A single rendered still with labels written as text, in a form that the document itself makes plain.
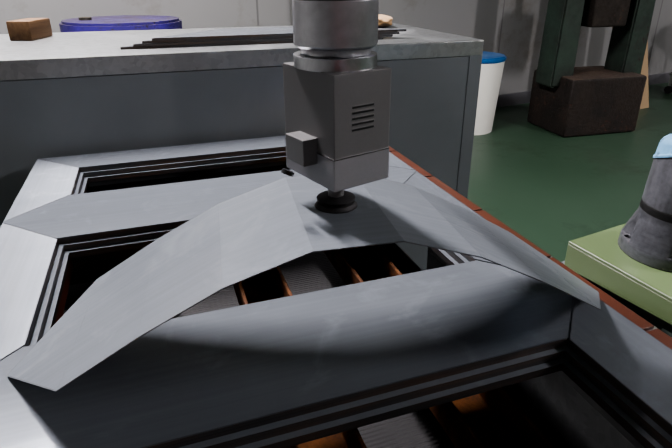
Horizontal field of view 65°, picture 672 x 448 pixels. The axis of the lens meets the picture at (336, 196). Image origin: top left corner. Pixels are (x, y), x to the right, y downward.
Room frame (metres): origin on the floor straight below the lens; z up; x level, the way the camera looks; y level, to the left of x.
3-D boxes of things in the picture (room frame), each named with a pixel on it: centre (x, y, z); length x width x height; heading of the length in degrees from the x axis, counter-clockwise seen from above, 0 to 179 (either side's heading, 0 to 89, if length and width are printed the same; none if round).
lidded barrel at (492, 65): (4.36, -1.12, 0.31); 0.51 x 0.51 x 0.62
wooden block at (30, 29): (1.51, 0.84, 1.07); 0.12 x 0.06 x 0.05; 2
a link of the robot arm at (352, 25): (0.48, 0.00, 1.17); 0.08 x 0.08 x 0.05
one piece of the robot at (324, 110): (0.48, 0.01, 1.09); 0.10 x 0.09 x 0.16; 125
